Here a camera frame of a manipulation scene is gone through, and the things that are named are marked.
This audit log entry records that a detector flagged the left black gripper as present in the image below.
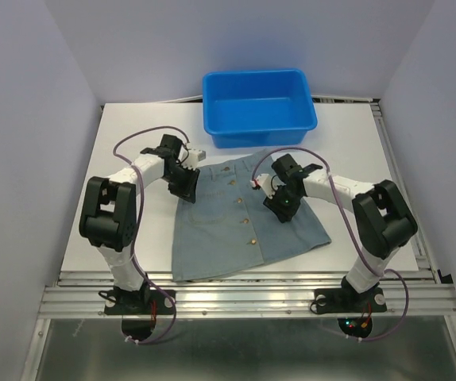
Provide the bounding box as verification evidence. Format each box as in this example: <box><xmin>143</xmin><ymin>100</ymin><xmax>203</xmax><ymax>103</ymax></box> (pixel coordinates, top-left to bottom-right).
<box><xmin>163</xmin><ymin>164</ymin><xmax>200</xmax><ymax>203</ymax></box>

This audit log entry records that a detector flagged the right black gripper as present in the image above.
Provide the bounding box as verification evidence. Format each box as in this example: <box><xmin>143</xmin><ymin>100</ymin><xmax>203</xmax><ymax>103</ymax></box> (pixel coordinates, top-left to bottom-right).
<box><xmin>262</xmin><ymin>184</ymin><xmax>302</xmax><ymax>223</ymax></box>

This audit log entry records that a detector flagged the light denim skirt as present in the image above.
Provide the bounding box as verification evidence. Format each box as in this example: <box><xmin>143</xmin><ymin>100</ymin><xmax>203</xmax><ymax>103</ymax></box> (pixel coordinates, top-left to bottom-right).
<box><xmin>172</xmin><ymin>150</ymin><xmax>331</xmax><ymax>282</ymax></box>

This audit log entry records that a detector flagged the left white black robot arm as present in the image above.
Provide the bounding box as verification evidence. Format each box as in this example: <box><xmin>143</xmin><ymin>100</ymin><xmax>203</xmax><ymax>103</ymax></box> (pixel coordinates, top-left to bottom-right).
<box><xmin>79</xmin><ymin>134</ymin><xmax>206</xmax><ymax>314</ymax></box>

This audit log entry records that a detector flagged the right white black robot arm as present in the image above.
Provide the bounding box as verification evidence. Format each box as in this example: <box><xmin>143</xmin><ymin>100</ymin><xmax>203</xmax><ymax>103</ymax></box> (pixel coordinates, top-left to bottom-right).
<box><xmin>251</xmin><ymin>154</ymin><xmax>418</xmax><ymax>314</ymax></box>

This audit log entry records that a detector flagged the blue plastic bin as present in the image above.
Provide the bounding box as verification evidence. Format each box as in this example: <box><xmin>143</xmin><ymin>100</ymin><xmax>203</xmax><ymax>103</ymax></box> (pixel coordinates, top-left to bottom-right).
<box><xmin>203</xmin><ymin>68</ymin><xmax>318</xmax><ymax>148</ymax></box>

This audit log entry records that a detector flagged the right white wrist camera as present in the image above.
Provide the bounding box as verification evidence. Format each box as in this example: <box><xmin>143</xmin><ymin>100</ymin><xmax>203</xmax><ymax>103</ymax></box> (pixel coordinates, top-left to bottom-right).
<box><xmin>250</xmin><ymin>173</ymin><xmax>276</xmax><ymax>199</ymax></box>

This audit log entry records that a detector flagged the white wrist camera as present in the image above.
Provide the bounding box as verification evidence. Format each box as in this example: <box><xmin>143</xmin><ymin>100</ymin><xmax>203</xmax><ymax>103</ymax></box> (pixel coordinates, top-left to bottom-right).
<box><xmin>250</xmin><ymin>173</ymin><xmax>276</xmax><ymax>199</ymax></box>
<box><xmin>180</xmin><ymin>148</ymin><xmax>207</xmax><ymax>171</ymax></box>

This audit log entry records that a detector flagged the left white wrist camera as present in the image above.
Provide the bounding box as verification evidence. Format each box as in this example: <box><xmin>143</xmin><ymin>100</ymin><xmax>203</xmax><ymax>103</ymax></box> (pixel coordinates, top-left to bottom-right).
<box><xmin>180</xmin><ymin>148</ymin><xmax>207</xmax><ymax>171</ymax></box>

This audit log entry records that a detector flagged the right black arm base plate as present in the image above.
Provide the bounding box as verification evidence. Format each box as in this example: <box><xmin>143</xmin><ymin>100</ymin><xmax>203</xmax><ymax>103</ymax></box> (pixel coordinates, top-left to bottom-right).
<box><xmin>309</xmin><ymin>287</ymin><xmax>388</xmax><ymax>314</ymax></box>

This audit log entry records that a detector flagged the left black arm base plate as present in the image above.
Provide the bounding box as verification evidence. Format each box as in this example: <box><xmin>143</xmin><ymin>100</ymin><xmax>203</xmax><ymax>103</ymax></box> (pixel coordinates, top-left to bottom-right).
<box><xmin>99</xmin><ymin>287</ymin><xmax>175</xmax><ymax>316</ymax></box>

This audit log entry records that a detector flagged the aluminium extrusion frame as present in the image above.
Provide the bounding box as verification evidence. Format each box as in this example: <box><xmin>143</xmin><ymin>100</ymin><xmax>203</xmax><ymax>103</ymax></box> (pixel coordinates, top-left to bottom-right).
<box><xmin>22</xmin><ymin>98</ymin><xmax>456</xmax><ymax>380</ymax></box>

